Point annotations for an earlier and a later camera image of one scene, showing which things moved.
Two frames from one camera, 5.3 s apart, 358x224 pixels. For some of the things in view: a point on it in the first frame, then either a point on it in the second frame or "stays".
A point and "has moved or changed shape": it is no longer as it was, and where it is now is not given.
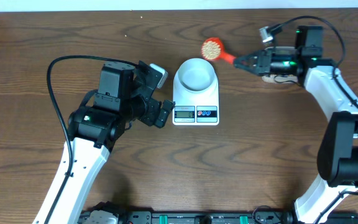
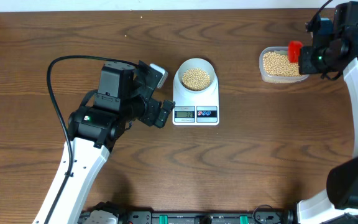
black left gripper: [151, 105] stays
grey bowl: [196, 74] stays
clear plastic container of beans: [283, 67] stays
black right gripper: [263, 63] -> [306, 66]
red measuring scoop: [212, 49] has moved or changed shape
